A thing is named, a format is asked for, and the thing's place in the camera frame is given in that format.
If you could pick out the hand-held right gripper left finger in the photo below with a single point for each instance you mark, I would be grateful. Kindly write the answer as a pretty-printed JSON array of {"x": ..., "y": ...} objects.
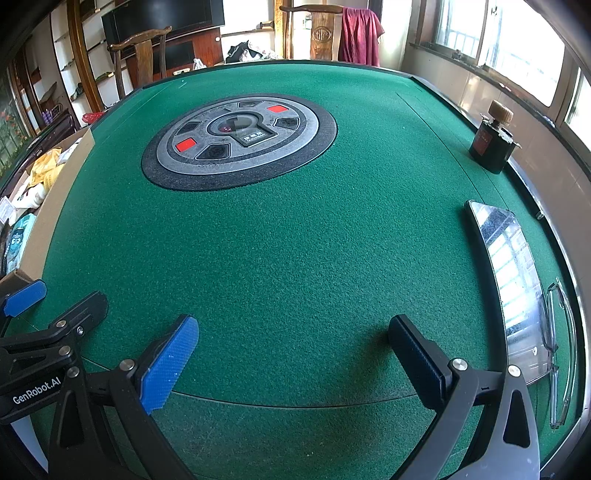
[{"x": 171, "y": 362}]

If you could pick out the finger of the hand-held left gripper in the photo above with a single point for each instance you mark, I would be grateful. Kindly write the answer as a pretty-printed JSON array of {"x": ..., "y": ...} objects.
[
  {"x": 87, "y": 311},
  {"x": 25, "y": 297}
]

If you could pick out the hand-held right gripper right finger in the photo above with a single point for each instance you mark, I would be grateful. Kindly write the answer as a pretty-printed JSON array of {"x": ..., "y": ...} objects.
[{"x": 420, "y": 364}]

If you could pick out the cardboard box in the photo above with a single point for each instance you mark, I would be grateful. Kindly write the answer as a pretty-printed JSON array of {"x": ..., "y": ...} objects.
[{"x": 55, "y": 198}]

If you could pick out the blue cartoon tissue packet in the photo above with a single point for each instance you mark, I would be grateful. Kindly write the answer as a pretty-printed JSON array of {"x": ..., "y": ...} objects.
[{"x": 21, "y": 240}]

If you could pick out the clear eyeglasses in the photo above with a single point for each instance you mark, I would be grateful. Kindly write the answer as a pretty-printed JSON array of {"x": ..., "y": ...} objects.
[{"x": 557, "y": 397}]

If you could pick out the large flower painting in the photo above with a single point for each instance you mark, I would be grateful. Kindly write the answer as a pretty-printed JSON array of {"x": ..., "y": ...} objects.
[{"x": 9, "y": 134}]

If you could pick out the dark-edged green game table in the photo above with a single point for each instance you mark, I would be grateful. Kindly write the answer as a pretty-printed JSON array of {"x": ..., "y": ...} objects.
[{"x": 62, "y": 123}]

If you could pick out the red plastic bag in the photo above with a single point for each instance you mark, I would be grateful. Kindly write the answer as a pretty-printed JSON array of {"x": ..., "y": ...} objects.
[{"x": 94, "y": 117}]

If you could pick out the black ink bottle with cork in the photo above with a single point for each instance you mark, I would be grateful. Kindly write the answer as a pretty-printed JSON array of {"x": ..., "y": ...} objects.
[{"x": 489, "y": 147}]

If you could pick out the round table control panel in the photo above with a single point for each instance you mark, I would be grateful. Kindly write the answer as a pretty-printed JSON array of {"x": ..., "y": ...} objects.
[{"x": 277, "y": 143}]

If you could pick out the dark wooden chair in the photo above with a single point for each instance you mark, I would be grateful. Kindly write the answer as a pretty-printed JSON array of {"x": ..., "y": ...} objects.
[{"x": 144, "y": 50}]

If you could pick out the white plastic bag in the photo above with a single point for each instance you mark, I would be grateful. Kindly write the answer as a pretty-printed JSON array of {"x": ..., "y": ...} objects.
[{"x": 198, "y": 64}]

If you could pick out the wooden television cabinet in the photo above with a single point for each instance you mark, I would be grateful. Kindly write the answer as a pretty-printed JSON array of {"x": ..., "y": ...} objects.
[{"x": 205, "y": 46}]

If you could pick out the black television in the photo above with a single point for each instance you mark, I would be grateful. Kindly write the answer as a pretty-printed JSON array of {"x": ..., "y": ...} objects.
[{"x": 161, "y": 18}]

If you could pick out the pile of clothes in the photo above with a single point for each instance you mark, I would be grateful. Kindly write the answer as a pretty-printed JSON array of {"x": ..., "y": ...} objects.
[{"x": 244, "y": 51}]

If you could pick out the window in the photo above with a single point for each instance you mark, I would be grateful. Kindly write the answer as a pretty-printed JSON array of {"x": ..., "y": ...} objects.
[{"x": 521, "y": 50}]

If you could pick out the red cloth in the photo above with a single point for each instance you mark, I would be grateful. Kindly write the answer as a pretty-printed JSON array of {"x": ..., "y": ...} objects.
[{"x": 362, "y": 37}]

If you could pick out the light carved wooden chair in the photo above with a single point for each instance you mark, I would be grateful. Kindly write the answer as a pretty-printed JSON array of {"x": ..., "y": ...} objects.
[{"x": 319, "y": 34}]

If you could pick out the white wall shelf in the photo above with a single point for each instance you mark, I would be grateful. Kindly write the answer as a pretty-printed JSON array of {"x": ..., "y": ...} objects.
[{"x": 62, "y": 55}]

